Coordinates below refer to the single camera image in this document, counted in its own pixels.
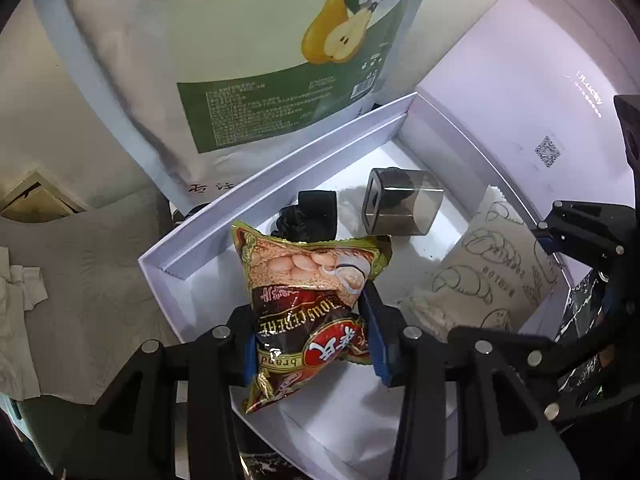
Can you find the white bread print pastry packet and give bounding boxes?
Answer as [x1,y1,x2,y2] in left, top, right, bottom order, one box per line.
[400,185,568,343]

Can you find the brown cereal packet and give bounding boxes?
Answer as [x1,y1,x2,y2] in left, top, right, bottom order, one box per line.
[231,221,393,415]

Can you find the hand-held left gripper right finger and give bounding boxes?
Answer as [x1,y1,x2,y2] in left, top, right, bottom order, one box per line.
[357,282,566,480]

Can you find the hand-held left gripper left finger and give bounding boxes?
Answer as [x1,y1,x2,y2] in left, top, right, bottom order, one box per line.
[65,305,261,480]

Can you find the black cable bundle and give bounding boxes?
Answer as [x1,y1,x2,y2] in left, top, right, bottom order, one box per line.
[271,189,337,243]

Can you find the light grey garment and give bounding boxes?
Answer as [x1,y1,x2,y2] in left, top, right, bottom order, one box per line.
[0,245,48,396]

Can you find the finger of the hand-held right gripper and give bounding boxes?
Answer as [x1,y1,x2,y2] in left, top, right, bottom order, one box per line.
[531,200,640,281]
[446,300,640,423]

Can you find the smoky transparent small box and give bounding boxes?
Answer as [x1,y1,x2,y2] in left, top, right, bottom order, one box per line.
[361,166,445,237]

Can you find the pear print tea pouch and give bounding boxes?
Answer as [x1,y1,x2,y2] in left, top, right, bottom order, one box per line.
[30,0,443,211]

